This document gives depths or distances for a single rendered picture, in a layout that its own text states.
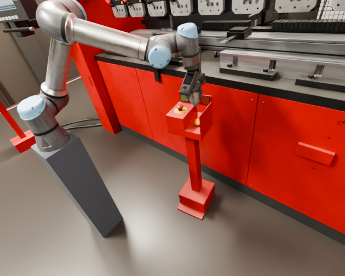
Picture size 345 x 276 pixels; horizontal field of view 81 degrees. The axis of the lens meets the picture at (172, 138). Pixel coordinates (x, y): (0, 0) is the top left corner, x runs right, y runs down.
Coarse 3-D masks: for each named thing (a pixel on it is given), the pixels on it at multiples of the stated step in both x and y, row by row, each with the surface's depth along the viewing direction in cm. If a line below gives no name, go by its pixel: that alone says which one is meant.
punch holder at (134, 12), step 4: (128, 0) 139; (132, 0) 137; (136, 0) 134; (140, 0) 132; (132, 4) 138; (136, 4) 136; (140, 4) 134; (144, 4) 134; (132, 8) 140; (136, 8) 138; (140, 8) 137; (144, 8) 135; (132, 12) 142; (136, 12) 140; (140, 12) 137; (144, 12) 136; (132, 16) 145; (136, 16) 142; (140, 16) 139
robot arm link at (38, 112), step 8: (32, 96) 92; (40, 96) 91; (24, 104) 88; (32, 104) 87; (40, 104) 88; (48, 104) 93; (24, 112) 86; (32, 112) 86; (40, 112) 88; (48, 112) 92; (56, 112) 98; (24, 120) 89; (32, 120) 88; (40, 120) 89; (48, 120) 92; (56, 120) 98; (32, 128) 91; (40, 128) 91; (48, 128) 93
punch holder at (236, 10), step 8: (232, 0) 96; (240, 0) 93; (248, 0) 91; (256, 0) 90; (264, 0) 88; (232, 8) 98; (240, 8) 95; (248, 8) 93; (256, 8) 91; (264, 8) 92
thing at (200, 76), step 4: (200, 64) 91; (184, 68) 88; (188, 68) 86; (192, 68) 85; (196, 68) 86; (200, 68) 92; (200, 72) 93; (204, 72) 93; (200, 76) 91; (204, 76) 94; (196, 80) 89; (200, 80) 91; (196, 84) 90; (200, 84) 95; (192, 88) 92; (196, 88) 91
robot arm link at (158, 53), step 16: (48, 16) 65; (64, 16) 65; (48, 32) 68; (64, 32) 66; (80, 32) 67; (96, 32) 67; (112, 32) 68; (112, 48) 69; (128, 48) 69; (144, 48) 69; (160, 48) 67; (160, 64) 70
